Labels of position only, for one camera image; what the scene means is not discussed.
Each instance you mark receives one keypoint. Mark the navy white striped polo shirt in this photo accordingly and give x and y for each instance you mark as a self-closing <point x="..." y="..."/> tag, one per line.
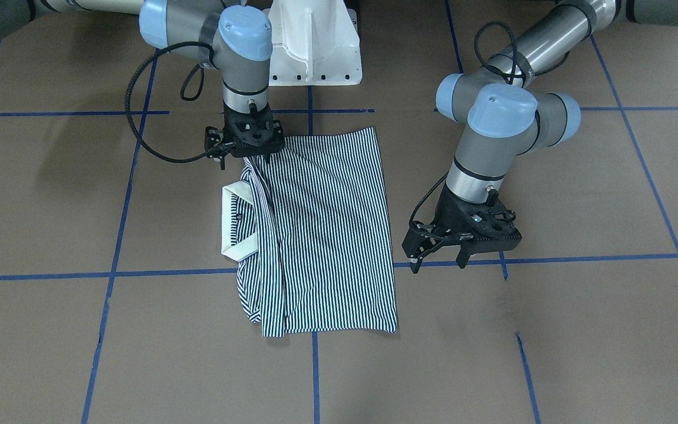
<point x="309" y="232"/>

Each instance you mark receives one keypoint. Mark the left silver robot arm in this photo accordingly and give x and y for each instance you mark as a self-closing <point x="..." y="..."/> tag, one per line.
<point x="503" y="120"/>

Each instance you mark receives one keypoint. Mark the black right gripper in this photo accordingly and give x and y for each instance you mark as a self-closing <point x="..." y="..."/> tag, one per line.
<point x="216" y="143"/>

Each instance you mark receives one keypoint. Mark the brown paper table cover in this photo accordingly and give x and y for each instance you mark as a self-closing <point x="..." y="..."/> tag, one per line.
<point x="117" y="307"/>

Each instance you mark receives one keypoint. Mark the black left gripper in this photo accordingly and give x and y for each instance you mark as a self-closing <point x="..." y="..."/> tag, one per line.
<point x="446" y="216"/>

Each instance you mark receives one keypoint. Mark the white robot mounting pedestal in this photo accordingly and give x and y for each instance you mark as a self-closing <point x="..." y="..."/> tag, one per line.
<point x="314" y="43"/>

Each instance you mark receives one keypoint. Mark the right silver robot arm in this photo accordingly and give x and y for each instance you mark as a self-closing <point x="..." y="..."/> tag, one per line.
<point x="226" y="35"/>

